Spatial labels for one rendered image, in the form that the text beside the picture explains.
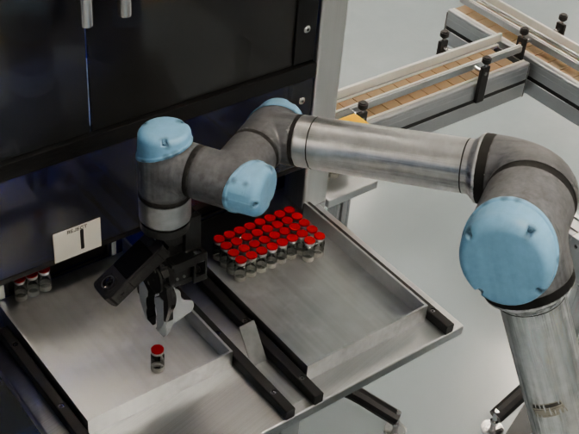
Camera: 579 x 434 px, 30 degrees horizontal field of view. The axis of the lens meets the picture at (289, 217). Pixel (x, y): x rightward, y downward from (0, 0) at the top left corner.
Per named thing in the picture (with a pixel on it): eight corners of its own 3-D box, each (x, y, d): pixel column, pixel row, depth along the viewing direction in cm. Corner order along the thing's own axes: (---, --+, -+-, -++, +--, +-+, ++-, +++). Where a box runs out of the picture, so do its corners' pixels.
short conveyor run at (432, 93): (295, 193, 218) (301, 127, 209) (251, 155, 228) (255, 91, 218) (527, 99, 253) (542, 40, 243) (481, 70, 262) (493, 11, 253)
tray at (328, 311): (189, 263, 193) (189, 249, 191) (304, 215, 206) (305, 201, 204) (306, 381, 173) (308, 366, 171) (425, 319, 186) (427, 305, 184)
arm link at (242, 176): (290, 141, 148) (218, 120, 151) (256, 184, 140) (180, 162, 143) (287, 188, 153) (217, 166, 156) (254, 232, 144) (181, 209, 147)
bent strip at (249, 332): (237, 352, 177) (238, 326, 173) (252, 344, 178) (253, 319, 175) (289, 406, 168) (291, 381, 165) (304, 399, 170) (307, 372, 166)
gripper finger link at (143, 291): (179, 313, 170) (183, 272, 164) (146, 327, 167) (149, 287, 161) (169, 300, 172) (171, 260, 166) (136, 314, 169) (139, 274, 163)
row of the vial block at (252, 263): (231, 277, 191) (232, 257, 188) (310, 242, 200) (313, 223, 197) (238, 284, 190) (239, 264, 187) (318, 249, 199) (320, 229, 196)
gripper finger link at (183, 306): (200, 333, 167) (196, 284, 162) (167, 348, 164) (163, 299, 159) (189, 323, 169) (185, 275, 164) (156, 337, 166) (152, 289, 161)
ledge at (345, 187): (285, 172, 220) (285, 165, 219) (334, 153, 227) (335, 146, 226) (327, 208, 212) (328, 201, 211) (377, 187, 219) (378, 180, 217)
